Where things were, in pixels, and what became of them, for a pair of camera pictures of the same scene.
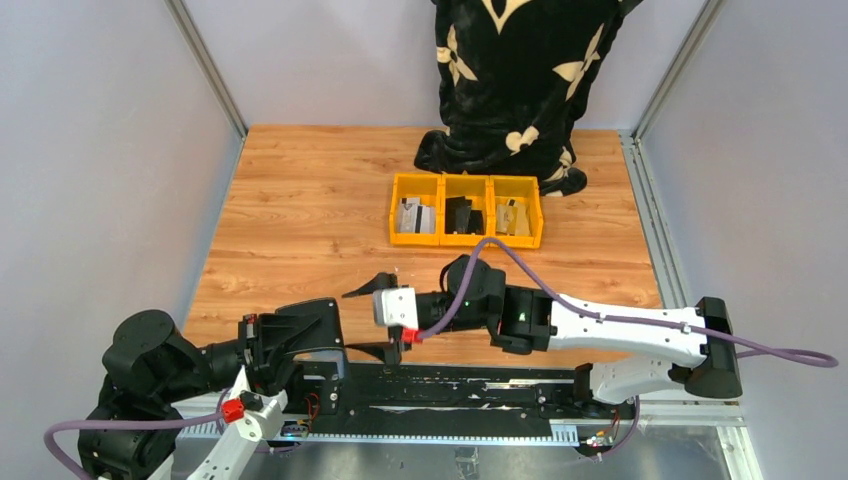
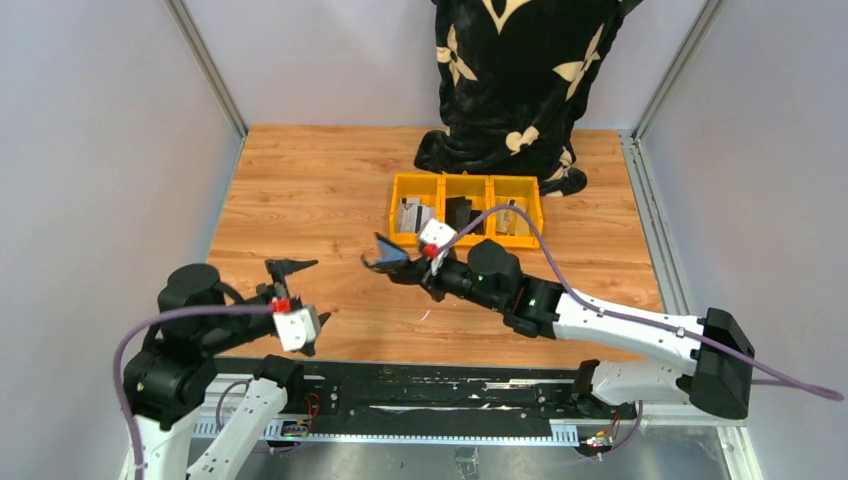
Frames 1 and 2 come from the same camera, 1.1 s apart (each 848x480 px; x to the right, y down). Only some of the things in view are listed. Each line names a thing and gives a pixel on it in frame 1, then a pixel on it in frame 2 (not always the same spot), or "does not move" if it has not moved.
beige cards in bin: (512, 218) does not move
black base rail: (369, 399) does not move
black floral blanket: (513, 77) does not move
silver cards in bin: (414, 217) does not move
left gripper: (258, 343) → (282, 291)
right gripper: (403, 331) → (419, 271)
